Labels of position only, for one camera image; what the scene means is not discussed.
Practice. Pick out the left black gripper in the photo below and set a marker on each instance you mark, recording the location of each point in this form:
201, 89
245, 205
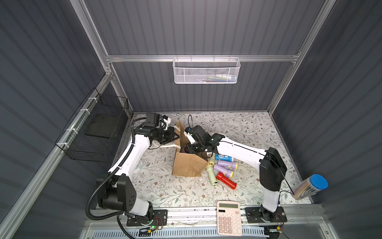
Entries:
171, 135

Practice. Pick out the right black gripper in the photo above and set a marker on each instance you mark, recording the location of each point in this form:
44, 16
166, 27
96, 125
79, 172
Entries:
193, 145

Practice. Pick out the brown jute tote bag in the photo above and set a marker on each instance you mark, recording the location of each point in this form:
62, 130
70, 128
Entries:
185, 164

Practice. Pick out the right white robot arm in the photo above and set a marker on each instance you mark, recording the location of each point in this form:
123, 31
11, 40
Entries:
272, 169

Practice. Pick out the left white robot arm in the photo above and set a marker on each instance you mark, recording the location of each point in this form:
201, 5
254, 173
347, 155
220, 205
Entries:
118, 193

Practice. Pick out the blue flashlight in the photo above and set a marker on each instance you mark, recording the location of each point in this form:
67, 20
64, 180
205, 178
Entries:
224, 157

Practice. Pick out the green flashlight lower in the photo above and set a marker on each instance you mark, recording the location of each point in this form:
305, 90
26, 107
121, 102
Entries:
211, 174

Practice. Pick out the purple flashlight middle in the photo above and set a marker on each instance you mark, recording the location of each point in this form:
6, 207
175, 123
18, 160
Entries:
228, 164

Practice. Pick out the purple flashlight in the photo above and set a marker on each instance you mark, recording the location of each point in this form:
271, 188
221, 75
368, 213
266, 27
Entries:
228, 164
227, 172

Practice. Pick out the clear tape roll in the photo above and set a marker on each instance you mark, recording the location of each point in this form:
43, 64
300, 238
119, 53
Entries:
138, 168

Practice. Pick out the purple flashlight lower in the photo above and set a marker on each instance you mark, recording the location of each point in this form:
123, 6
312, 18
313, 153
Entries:
227, 172

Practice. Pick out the red flashlight bottom left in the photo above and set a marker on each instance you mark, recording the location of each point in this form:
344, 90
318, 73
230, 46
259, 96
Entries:
221, 177

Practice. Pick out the pink desk calculator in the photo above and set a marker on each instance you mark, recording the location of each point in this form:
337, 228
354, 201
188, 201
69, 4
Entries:
228, 217

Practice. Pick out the blue lid pencil tube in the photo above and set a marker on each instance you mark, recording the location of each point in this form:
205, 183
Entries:
310, 186

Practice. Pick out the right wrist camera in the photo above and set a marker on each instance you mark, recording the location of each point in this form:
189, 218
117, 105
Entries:
190, 133

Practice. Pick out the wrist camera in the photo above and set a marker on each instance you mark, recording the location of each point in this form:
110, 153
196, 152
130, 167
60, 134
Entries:
156, 120
190, 133

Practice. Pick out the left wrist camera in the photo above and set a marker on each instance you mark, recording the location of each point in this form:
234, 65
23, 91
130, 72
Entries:
156, 120

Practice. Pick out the markers in wall basket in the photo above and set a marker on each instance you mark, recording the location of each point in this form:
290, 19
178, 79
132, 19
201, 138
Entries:
220, 78

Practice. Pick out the black wire side basket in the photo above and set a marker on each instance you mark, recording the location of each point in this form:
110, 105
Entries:
97, 129

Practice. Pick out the white wire wall basket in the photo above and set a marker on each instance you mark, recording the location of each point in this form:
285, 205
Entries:
191, 70

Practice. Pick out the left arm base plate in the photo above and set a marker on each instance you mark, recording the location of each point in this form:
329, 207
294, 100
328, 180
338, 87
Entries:
153, 218

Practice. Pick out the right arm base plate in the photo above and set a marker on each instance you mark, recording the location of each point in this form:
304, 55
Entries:
261, 215

